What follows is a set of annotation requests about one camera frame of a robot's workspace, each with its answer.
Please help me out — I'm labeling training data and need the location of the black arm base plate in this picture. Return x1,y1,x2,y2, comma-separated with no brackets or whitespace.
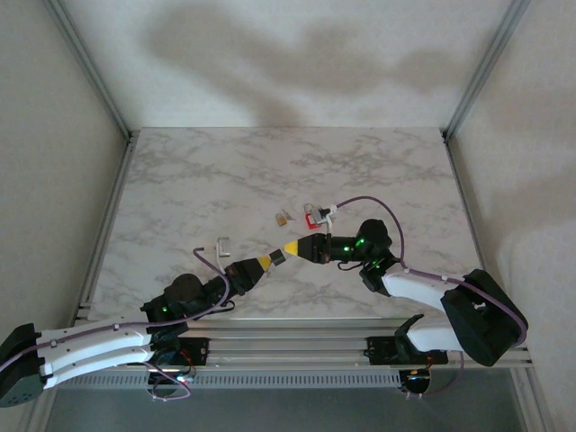
366,335,450,366
147,336,212,366

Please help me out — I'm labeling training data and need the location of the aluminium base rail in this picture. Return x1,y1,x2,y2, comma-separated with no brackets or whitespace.
74,317,535,371

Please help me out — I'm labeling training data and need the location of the grey slotted cable duct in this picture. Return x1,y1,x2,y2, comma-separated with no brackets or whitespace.
58,369,401,389

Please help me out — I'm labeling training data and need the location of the aluminium table side rail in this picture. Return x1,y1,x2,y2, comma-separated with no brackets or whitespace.
78,132,139,316
443,132,485,271

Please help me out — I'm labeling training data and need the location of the aluminium frame post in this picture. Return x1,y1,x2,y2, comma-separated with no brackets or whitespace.
42,0,134,140
443,0,535,140

